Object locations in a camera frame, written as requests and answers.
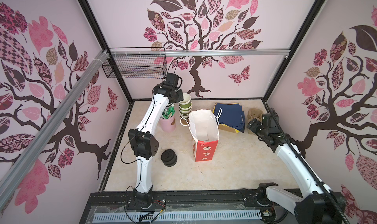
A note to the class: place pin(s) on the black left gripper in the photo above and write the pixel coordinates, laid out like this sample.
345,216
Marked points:
179,97

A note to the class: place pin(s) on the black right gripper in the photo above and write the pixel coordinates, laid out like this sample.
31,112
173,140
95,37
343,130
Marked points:
253,125

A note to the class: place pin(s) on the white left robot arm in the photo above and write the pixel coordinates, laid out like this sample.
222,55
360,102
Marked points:
142,140

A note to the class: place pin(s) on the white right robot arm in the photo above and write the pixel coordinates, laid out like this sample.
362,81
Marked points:
317,204

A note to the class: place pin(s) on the red white paper takeout bag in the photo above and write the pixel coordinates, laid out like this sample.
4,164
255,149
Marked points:
204,129

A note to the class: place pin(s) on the brown pulp cup carriers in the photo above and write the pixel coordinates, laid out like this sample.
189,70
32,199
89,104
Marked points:
254,117

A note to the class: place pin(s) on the stack of green paper cups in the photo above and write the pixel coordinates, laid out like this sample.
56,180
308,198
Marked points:
185,107

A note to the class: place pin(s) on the pink plastic straw holder cup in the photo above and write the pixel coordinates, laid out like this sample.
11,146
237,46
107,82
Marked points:
168,125

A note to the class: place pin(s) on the navy blue paper bags stack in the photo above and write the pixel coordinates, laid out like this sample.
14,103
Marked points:
230,116

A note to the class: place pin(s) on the stack of black cup lids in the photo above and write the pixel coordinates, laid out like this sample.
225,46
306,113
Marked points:
169,158

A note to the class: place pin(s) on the black wire mesh basket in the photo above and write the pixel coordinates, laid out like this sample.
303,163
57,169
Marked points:
136,62

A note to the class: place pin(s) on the black vertical frame post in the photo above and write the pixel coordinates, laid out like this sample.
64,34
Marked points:
85,6

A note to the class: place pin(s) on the aluminium horizontal rail back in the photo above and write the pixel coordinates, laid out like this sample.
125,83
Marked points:
200,53

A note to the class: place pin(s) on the white slotted cable duct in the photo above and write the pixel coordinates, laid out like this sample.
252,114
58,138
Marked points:
175,216

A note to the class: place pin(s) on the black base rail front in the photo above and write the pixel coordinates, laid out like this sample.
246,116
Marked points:
243,199

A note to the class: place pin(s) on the aluminium diagonal rail left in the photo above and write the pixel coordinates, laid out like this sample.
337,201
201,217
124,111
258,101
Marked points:
21,167

